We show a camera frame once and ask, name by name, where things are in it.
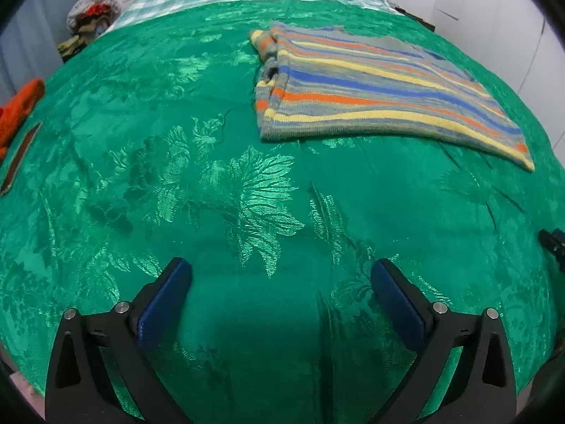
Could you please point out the blue grey curtain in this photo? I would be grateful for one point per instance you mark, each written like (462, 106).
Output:
(29, 43)

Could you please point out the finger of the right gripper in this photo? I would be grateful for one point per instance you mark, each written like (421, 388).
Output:
(554, 242)

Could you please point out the black smartphone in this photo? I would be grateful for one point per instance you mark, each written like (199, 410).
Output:
(18, 158)

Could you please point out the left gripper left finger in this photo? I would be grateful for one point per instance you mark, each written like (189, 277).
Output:
(78, 388)

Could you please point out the green floral bedspread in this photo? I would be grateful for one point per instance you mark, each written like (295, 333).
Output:
(147, 149)

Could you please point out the pile of clothes on chair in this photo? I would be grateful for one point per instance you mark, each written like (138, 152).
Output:
(86, 21)

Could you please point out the orange folded garment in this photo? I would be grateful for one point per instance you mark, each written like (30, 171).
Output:
(17, 110)

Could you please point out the striped knitted sweater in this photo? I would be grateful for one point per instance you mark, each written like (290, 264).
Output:
(326, 82)

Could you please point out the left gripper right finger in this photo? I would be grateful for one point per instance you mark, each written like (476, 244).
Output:
(482, 388)

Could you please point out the white wardrobe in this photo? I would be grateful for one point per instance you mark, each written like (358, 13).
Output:
(513, 40)

